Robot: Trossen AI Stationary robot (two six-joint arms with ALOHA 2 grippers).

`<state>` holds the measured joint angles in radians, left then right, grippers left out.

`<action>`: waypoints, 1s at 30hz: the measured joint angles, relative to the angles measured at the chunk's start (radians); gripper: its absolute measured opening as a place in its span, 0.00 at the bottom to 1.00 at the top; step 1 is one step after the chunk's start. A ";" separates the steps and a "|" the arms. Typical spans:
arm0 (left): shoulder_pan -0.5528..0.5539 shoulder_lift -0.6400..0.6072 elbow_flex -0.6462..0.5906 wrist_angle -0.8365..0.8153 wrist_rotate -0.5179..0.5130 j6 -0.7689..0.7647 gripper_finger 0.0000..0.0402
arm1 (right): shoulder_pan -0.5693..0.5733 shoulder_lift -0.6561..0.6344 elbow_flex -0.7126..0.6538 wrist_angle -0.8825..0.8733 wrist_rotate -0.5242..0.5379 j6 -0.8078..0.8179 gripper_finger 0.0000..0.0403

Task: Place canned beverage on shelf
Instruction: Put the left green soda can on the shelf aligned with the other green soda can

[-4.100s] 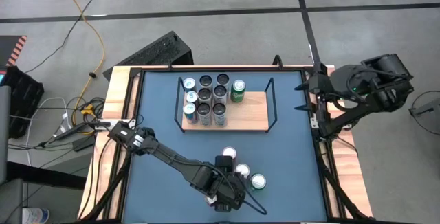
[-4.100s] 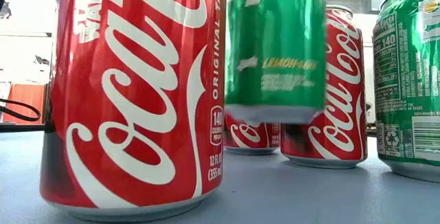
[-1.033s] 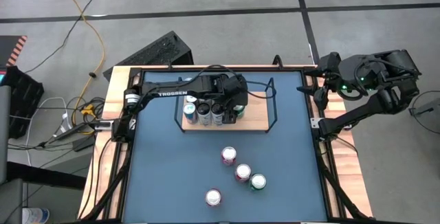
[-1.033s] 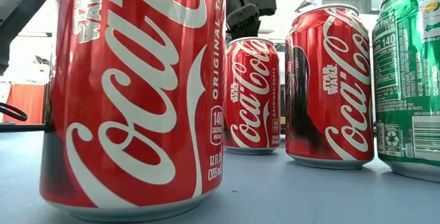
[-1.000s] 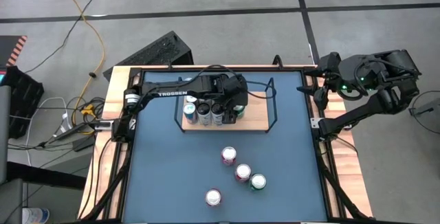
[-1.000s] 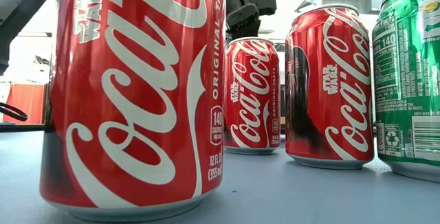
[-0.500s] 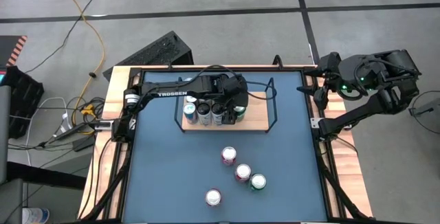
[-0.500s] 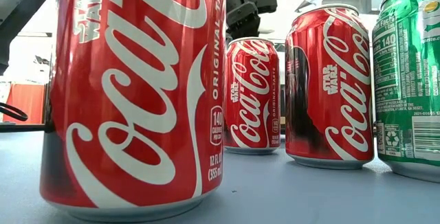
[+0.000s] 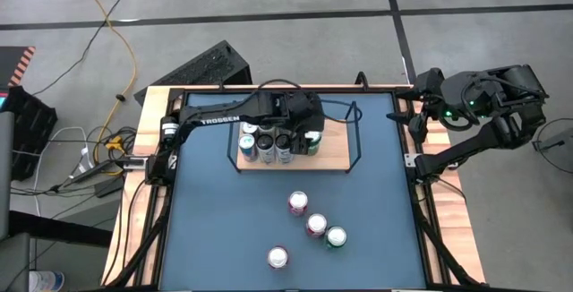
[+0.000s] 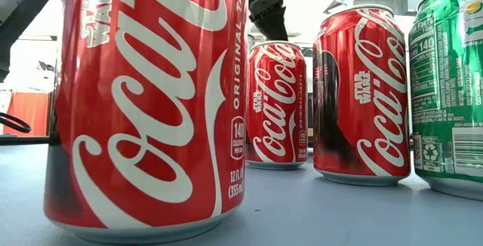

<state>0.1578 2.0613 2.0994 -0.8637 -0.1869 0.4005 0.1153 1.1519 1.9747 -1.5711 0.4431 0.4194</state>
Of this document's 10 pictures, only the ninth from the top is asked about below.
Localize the blue table mat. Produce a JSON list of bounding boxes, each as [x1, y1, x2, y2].
[[159, 92, 427, 289]]

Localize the black metal table frame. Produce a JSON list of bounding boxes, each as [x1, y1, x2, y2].
[[101, 83, 487, 292]]

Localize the dark-topped cans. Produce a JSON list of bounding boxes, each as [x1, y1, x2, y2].
[[273, 133, 295, 166], [255, 133, 276, 166]]

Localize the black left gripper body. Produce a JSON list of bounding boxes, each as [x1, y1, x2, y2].
[[286, 90, 326, 155]]

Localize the black bench beam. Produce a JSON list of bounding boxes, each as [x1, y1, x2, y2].
[[8, 210, 114, 248]]

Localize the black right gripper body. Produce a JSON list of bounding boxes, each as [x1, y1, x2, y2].
[[407, 94, 449, 144]]

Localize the grey stand leg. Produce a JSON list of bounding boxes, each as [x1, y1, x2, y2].
[[532, 126, 573, 153]]

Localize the black power brick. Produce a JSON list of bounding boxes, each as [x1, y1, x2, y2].
[[93, 177, 125, 199]]

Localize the black cable loop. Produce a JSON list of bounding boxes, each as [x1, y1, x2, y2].
[[531, 117, 573, 190]]

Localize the green Sprite can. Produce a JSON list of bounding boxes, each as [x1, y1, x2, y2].
[[304, 131, 322, 157], [324, 226, 348, 250]]

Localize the white cable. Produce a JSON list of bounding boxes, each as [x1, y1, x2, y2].
[[47, 125, 93, 181]]

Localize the red Coca-Cola can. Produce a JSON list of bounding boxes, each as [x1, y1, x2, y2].
[[267, 245, 289, 270], [287, 190, 310, 216], [305, 212, 329, 238]]

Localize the white blue container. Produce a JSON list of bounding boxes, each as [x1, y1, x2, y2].
[[29, 270, 66, 292]]

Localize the yellow cable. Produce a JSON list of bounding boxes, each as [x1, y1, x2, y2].
[[71, 0, 138, 176]]

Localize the black orange striped mat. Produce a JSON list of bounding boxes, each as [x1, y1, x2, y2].
[[0, 45, 37, 88]]

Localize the wooden shelf black wire frame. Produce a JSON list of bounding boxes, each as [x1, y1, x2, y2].
[[226, 99, 363, 175]]

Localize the grey cabinet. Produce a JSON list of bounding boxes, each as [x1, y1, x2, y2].
[[0, 110, 32, 292]]

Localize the black crate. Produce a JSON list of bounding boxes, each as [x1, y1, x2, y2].
[[7, 84, 59, 182]]

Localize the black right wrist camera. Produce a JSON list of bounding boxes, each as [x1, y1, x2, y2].
[[415, 67, 446, 95]]

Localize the black floor cable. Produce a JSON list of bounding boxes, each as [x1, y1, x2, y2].
[[31, 0, 138, 97]]

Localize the black computer case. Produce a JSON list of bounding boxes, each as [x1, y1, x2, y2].
[[133, 39, 254, 105]]

